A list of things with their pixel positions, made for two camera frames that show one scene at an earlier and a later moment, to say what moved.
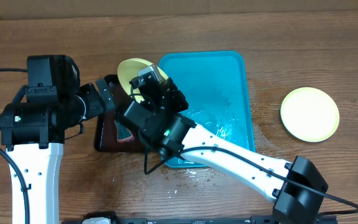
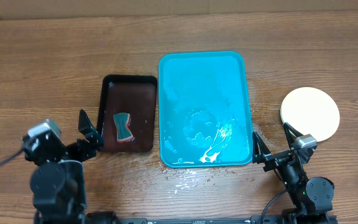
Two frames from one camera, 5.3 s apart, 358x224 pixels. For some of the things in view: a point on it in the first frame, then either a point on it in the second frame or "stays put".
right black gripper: x=178 y=94 to x=260 y=150
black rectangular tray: x=107 y=135 stays put
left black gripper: x=89 y=91 to x=91 y=136
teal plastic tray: x=214 y=86 stays put
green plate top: x=128 y=69 to x=311 y=111
